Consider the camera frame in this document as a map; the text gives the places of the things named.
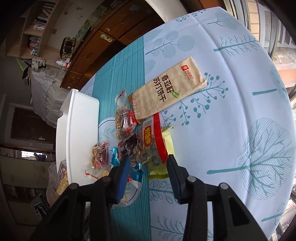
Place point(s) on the small red-print nut packet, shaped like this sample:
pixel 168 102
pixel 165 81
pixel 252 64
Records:
pixel 99 165

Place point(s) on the clear bag of biscuits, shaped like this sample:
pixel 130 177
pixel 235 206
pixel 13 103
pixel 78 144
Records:
pixel 58 181

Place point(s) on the red-lid dried fruit packet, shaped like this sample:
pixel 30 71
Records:
pixel 141 146

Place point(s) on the mixed nuts clear packet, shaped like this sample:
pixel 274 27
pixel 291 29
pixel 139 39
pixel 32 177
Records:
pixel 125 121

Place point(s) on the white red-cap bottle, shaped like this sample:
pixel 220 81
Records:
pixel 63 62

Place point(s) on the floral fabric pouch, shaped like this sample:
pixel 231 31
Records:
pixel 38 64

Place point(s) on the beige soda cracker pack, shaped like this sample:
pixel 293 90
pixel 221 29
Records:
pixel 173 85

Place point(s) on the wooden desk with drawers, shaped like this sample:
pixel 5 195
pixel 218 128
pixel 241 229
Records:
pixel 121 24

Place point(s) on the blue foil candy packet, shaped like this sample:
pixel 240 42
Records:
pixel 135 173

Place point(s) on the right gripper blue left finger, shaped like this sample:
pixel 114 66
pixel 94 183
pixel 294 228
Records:
pixel 121 177

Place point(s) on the white plastic storage bin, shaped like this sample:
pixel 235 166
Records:
pixel 76 134

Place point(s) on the white lace-covered furniture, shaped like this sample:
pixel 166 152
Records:
pixel 47 95

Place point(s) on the black gold embroidered case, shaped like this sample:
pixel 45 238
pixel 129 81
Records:
pixel 67 47

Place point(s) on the teal leaf-print tablecloth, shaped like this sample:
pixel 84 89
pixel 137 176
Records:
pixel 239 129

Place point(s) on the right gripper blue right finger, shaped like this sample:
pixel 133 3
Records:
pixel 178 176

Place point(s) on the wooden bookshelf with books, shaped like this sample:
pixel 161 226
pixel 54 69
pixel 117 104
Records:
pixel 29 35

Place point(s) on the yellow-green pastry packet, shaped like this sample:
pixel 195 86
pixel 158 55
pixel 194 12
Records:
pixel 165 147

